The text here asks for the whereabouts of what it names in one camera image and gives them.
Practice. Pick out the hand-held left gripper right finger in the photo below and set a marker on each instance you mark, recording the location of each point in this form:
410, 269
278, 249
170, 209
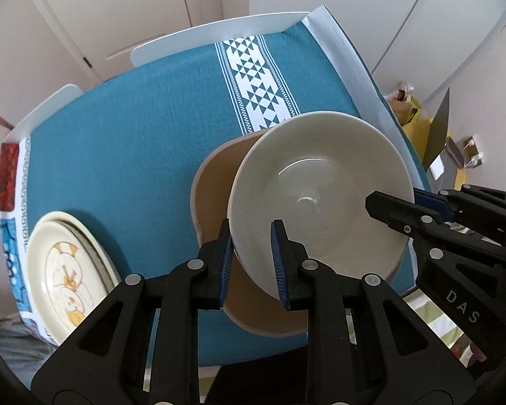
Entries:
277, 261

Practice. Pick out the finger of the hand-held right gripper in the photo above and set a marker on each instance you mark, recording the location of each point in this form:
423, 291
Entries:
392, 209
432, 203

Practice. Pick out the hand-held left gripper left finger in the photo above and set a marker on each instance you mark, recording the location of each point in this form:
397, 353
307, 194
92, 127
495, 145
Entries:
227, 261

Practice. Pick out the pink square bowl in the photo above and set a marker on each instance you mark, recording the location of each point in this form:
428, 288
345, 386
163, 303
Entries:
215, 185

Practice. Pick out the cream bowl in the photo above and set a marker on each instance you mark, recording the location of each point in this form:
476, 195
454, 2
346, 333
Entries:
320, 168

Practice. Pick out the small cream patterned plate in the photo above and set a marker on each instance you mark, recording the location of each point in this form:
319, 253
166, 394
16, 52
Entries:
59, 261

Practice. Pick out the green striped bedding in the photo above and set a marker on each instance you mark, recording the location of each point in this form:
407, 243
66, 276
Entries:
438, 325

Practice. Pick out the grey cardboard sheet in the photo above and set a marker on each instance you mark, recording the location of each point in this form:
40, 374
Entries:
437, 130

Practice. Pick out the yellow bag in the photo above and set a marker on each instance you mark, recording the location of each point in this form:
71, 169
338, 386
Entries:
417, 128

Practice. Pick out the teal patterned tablecloth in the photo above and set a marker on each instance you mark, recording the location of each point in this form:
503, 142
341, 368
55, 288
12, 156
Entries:
152, 135

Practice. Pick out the white chair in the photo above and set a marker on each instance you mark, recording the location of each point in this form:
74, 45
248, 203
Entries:
46, 105
202, 38

